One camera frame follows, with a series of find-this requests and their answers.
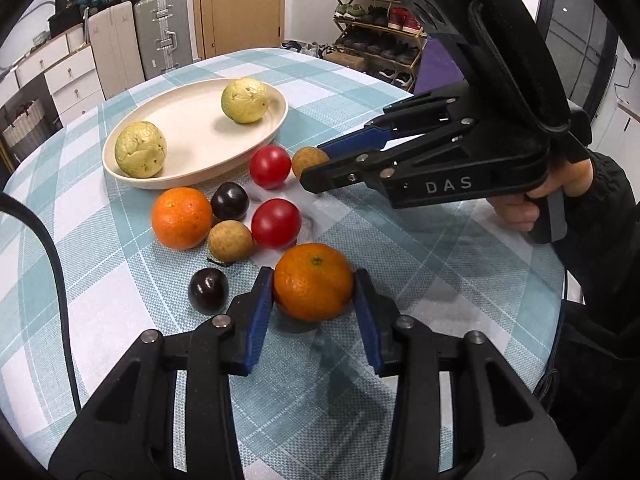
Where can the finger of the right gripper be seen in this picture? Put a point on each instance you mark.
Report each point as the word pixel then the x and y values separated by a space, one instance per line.
pixel 350 172
pixel 360 140

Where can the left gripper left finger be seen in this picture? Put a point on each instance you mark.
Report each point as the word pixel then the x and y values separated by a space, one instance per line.
pixel 164 411

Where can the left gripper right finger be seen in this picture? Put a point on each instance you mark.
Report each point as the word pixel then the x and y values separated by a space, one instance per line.
pixel 461 411

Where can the brown longan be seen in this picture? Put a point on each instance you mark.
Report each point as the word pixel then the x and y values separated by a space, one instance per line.
pixel 307 157
pixel 229 241

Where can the red tomato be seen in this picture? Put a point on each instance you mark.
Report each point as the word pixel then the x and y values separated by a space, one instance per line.
pixel 270 167
pixel 276 224

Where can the yellow-green guava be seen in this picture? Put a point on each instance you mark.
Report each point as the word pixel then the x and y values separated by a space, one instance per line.
pixel 140 150
pixel 245 100

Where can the orange mandarin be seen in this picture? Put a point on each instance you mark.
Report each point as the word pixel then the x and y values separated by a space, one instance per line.
pixel 181 218
pixel 313 283

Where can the dark plum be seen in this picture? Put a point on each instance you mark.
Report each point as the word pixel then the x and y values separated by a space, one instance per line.
pixel 230 202
pixel 208 291

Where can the right hand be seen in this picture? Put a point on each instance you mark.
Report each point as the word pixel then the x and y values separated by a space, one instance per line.
pixel 519 212

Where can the purple box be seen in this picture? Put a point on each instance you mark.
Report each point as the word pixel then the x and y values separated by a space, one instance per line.
pixel 437 68

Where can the wooden shoe rack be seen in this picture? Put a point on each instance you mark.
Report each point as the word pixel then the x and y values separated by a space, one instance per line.
pixel 381 38

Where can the teal checkered tablecloth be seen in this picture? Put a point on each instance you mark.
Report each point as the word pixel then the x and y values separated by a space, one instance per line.
pixel 312 408

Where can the wooden door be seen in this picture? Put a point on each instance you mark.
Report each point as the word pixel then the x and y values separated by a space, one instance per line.
pixel 225 26

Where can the cream round plate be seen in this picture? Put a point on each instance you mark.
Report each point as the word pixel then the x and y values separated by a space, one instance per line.
pixel 202 142

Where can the silver suitcase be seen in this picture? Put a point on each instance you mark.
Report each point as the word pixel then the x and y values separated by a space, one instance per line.
pixel 163 34

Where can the beige suitcase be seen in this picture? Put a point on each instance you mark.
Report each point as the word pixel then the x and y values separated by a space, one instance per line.
pixel 113 38

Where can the woven laundry basket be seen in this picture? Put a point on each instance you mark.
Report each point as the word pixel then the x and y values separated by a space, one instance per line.
pixel 27 131

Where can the white drawer cabinet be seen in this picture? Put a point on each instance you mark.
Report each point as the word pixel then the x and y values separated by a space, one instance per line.
pixel 61 74

